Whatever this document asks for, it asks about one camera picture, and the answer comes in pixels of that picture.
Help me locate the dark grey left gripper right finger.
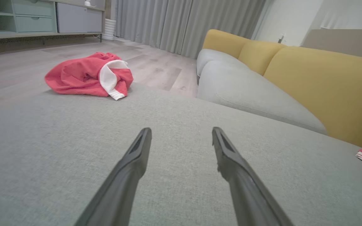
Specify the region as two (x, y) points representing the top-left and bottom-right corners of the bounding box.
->
(212, 126), (295, 226)

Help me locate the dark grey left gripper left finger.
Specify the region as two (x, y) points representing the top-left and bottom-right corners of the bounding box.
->
(74, 127), (152, 226)

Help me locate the red shorts white waistband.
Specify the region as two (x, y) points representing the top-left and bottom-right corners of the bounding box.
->
(45, 52), (134, 101)

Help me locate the large grey sofa chaise cushion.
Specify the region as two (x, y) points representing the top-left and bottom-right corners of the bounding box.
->
(0, 82), (362, 226)

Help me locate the long grey sofa seat cushion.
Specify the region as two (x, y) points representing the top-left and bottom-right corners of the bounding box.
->
(197, 60), (327, 135)

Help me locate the wide yellow sofa back cushion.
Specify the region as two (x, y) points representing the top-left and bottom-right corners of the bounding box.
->
(263, 46), (362, 150)

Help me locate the narrow yellow sofa back cushion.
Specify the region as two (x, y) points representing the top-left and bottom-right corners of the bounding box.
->
(238, 40), (287, 76)

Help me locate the short grey sofa seat cushion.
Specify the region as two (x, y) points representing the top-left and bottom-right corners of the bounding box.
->
(196, 49), (250, 77)

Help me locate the yellow sofa end back cushion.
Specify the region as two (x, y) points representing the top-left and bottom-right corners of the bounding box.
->
(202, 29), (251, 59)

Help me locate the white ribbed plant pot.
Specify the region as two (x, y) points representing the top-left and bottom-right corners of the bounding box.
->
(102, 19), (117, 41)

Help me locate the grey pleated curtain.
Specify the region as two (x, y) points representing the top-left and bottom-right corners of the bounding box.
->
(114, 0), (267, 59)

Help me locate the mint and white TV cabinet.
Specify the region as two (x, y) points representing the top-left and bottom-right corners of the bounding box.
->
(0, 0), (106, 43)

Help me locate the beige partition panel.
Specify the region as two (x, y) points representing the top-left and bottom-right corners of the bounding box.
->
(301, 29), (362, 61)

